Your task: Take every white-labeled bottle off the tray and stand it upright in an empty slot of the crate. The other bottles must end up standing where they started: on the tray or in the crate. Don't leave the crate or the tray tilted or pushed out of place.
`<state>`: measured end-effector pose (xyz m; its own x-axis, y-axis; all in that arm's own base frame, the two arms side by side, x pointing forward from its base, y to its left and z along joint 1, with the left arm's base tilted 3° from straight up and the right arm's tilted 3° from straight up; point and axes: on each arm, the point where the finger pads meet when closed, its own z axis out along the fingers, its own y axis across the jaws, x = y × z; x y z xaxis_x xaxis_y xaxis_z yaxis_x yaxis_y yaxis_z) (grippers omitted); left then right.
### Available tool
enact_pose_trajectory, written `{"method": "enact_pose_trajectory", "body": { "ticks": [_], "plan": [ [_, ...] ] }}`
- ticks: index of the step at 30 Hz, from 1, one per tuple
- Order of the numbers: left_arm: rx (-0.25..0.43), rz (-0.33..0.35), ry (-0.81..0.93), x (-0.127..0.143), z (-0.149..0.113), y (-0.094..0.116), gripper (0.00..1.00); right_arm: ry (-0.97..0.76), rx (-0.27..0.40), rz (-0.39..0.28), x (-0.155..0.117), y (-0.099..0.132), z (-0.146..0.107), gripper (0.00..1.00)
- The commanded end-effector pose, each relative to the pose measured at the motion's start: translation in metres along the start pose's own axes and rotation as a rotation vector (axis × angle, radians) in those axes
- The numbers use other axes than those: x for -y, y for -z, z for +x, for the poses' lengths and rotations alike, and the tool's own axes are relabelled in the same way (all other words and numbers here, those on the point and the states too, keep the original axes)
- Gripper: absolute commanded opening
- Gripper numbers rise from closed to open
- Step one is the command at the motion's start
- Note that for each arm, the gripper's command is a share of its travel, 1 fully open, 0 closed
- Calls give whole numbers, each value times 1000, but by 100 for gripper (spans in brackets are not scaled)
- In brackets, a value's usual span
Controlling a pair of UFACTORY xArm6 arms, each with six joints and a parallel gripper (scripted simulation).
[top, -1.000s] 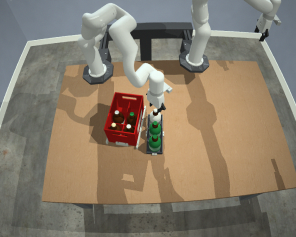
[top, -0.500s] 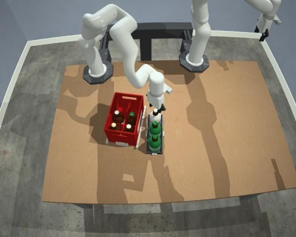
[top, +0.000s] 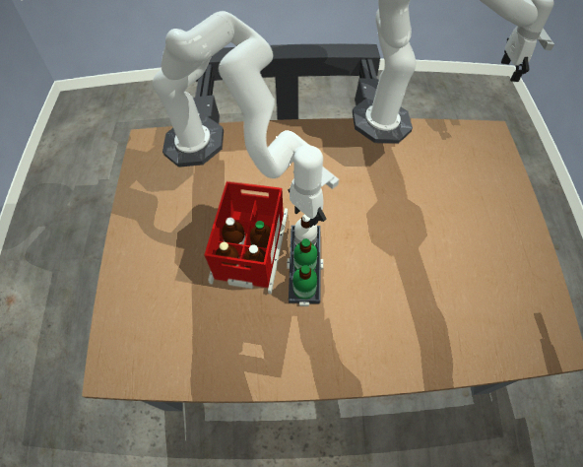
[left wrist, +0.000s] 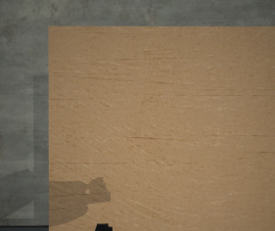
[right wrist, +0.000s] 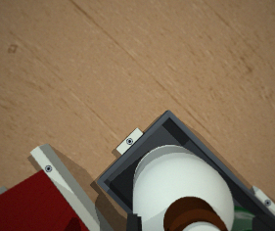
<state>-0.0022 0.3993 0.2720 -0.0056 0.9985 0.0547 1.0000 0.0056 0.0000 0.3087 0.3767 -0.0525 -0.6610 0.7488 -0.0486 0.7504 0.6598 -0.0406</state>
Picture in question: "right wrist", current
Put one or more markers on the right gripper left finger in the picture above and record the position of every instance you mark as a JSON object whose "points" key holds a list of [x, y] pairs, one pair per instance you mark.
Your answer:
{"points": [[134, 222]]}

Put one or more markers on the green bottle with white label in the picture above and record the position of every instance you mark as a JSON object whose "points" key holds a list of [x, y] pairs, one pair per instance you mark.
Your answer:
{"points": [[242, 219]]}

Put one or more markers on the dark grey tray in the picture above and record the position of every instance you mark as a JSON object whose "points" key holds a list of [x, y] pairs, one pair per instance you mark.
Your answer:
{"points": [[168, 129]]}

